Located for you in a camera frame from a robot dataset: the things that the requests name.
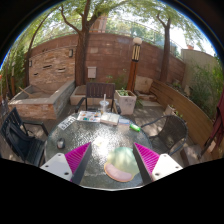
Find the curved wooden bench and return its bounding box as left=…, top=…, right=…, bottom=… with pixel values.
left=150, top=80, right=213, bottom=147

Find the dark wicker chair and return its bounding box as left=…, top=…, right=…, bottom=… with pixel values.
left=142, top=115, right=188, bottom=155

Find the white printed card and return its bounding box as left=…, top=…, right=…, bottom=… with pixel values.
left=58, top=116, right=76, bottom=130

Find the black chair at left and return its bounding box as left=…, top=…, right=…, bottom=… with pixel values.
left=0, top=108, right=48, bottom=167

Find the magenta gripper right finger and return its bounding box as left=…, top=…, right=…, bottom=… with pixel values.
left=133, top=143, right=182, bottom=185

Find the dark slatted chair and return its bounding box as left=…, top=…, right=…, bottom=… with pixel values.
left=75, top=82, right=121, bottom=114

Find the colourful open book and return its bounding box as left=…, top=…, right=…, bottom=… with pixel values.
left=77, top=111, right=101, bottom=122

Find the grey computer mouse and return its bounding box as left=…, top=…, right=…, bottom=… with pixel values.
left=57, top=138, right=65, bottom=149

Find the large central tree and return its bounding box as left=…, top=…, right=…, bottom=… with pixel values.
left=49, top=0, right=134, bottom=87

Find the white wall box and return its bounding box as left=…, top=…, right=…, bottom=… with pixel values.
left=87, top=67, right=97, bottom=79

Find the beige closed book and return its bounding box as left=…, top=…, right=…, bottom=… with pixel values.
left=100, top=113, right=120, bottom=125

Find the round glass patio table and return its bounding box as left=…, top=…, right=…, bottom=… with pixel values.
left=45, top=114, right=151, bottom=190

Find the square stone planter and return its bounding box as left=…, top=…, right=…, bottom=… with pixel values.
left=115, top=90, right=137, bottom=115

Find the small blue white box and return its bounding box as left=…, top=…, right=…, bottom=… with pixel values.
left=118, top=118, right=130, bottom=126

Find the wooden garden lamp post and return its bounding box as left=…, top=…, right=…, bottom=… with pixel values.
left=127, top=37, right=142, bottom=91

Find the slim tree at right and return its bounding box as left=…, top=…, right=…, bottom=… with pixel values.
left=139, top=3, right=204, bottom=83

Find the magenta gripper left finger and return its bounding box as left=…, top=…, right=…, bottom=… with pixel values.
left=41, top=143, right=92, bottom=185

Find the plastic cup with straw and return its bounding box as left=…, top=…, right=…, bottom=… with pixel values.
left=100, top=97, right=109, bottom=113

